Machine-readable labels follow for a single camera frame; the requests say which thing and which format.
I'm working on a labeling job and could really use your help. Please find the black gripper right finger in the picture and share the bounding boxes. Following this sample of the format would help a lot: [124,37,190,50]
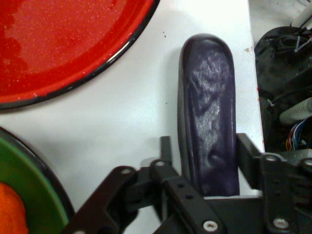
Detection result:
[235,133,312,234]

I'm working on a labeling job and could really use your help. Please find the black mobile base unit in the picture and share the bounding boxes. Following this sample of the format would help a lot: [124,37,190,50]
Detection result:
[253,25,312,154]

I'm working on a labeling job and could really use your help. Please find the grey corrugated hose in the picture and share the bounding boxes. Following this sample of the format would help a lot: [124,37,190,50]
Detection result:
[279,97,312,126]

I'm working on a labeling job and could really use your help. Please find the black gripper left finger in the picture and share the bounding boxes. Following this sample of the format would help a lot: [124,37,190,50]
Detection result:
[62,136,229,234]

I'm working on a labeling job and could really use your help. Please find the green enamel plate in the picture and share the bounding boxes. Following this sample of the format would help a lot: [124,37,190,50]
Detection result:
[0,126,76,234]

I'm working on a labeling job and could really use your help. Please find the multicoloured wire bundle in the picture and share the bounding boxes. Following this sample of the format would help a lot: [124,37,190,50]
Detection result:
[283,120,312,152]

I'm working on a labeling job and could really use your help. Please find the orange toy carrot piece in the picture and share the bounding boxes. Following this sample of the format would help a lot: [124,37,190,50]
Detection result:
[0,182,30,234]

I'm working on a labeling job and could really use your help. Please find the white table leg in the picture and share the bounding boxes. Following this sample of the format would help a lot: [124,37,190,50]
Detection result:
[290,6,312,28]

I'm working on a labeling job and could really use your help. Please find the purple toy eggplant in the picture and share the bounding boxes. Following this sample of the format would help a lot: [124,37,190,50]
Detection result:
[178,33,241,197]

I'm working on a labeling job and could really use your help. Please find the red enamel plate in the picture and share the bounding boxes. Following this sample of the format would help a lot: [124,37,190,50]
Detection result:
[0,0,161,110]

